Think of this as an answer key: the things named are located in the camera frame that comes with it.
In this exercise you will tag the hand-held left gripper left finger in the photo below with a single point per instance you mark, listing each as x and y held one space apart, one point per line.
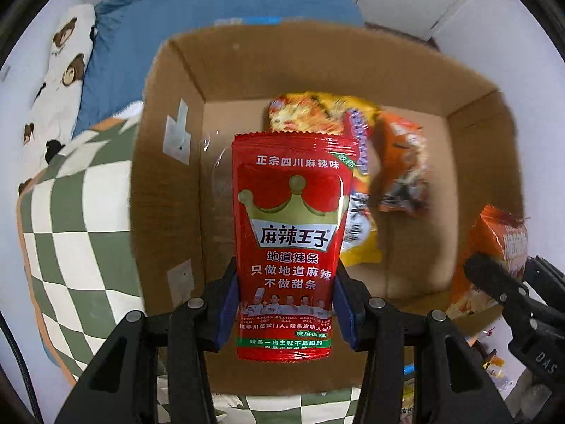
227 302

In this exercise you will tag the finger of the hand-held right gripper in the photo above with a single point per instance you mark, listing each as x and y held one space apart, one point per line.
545 269
494 278

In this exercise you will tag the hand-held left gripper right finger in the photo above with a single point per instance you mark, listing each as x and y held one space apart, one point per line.
343 307

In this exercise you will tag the orange mushroom print snack packet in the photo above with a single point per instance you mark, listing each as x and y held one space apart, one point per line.
490 234

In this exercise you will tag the red crown print snack pouch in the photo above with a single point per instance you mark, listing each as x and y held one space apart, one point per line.
291 229

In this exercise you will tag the brown cardboard box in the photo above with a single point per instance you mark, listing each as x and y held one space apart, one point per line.
326 66

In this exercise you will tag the small colourful wrappers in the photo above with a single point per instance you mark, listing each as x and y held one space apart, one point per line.
494 362

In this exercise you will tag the orange panda print snack packet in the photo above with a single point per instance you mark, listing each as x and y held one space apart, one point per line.
404 163

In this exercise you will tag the green white checkered blanket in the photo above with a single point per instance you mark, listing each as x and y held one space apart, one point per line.
75 238

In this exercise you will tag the yellow instant noodle packet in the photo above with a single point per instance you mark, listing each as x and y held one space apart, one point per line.
309 112

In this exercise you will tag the white bear print pillow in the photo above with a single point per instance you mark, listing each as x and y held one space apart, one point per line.
66 75

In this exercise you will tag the blue blanket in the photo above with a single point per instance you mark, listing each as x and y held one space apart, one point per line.
220 13

